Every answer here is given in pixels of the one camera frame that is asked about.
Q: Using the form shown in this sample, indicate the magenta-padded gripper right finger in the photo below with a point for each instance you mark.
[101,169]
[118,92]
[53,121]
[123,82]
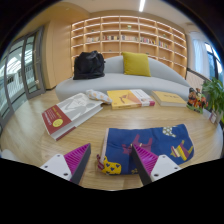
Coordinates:
[146,160]

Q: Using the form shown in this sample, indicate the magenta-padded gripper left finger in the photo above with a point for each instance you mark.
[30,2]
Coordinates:
[77,156]

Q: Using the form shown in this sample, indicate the red and grey book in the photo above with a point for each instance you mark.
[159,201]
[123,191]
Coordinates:
[68,115]

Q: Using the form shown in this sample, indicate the white orange-dotted pouch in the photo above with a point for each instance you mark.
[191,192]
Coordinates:
[98,96]

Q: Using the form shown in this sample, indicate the yellow and white book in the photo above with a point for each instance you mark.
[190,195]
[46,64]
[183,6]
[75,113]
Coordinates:
[128,98]

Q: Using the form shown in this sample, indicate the plain yellow book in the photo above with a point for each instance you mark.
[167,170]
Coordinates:
[168,98]

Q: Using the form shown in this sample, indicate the colourful cartoon figurines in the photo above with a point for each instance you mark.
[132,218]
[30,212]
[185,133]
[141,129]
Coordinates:
[196,100]

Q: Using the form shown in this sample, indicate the small white red-labelled jar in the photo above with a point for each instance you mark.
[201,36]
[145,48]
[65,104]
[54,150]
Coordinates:
[213,118]

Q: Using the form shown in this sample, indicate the curved grey sofa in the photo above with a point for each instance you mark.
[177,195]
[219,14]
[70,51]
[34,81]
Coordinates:
[113,81]

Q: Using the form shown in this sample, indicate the black backpack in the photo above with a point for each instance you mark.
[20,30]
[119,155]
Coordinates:
[88,65]

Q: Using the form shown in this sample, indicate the green potted plant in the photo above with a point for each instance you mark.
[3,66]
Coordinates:
[215,93]

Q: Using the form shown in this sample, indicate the mustard yellow cushion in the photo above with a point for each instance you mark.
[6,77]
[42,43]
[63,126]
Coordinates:
[136,64]

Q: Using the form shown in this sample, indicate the grey-framed glass door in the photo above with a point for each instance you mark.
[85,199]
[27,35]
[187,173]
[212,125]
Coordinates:
[30,66]

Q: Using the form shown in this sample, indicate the white sheer curtain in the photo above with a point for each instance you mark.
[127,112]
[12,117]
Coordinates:
[200,55]

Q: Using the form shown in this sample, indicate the dark-framed window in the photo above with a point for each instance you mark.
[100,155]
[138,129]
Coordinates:
[215,63]

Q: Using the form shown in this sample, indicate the long ceiling light strip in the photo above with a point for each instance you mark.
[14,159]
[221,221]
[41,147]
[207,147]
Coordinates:
[142,5]

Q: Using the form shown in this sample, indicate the wooden wall shelf unit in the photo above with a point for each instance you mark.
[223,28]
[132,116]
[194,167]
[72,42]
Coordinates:
[113,36]

